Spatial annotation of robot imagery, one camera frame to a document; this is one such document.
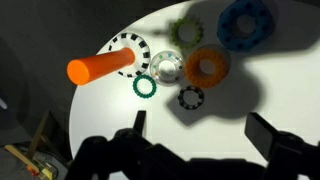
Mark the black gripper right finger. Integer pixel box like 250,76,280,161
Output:
244,112,320,180

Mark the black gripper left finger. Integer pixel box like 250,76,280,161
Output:
64,110,189,180

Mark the blue ring with dark dots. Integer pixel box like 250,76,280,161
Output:
216,0,276,53

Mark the small dark green ring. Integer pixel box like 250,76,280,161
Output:
132,74,158,100

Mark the small black ring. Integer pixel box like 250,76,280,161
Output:
177,85,205,111

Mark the orange stacking post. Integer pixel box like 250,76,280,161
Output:
66,47,136,86

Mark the wooden frame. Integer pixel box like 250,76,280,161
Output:
4,111,59,180

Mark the orange bumpy ring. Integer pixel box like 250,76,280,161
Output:
184,48,230,89

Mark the black white checkered ring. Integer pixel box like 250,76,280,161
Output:
108,32,152,78

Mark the light green toothed ring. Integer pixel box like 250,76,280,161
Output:
169,18,205,49

